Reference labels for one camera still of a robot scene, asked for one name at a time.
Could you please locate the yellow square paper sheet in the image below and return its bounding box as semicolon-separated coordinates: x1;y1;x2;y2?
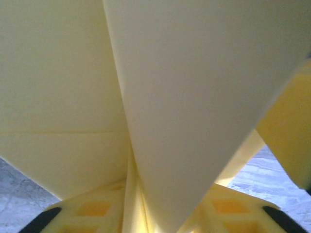
0;0;311;233

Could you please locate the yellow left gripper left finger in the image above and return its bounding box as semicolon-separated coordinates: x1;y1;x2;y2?
21;180;129;233

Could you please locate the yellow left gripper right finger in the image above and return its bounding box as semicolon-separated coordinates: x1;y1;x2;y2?
179;183;309;233

